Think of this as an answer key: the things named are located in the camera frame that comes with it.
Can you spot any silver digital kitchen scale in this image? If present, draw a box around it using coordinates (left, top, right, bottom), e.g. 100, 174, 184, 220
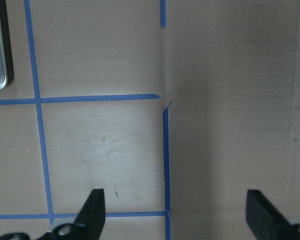
0, 0, 14, 90

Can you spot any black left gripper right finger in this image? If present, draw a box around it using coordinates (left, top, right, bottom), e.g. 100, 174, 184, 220
245, 189, 300, 240

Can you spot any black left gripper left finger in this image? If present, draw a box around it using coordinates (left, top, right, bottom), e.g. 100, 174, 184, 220
40, 189, 106, 240

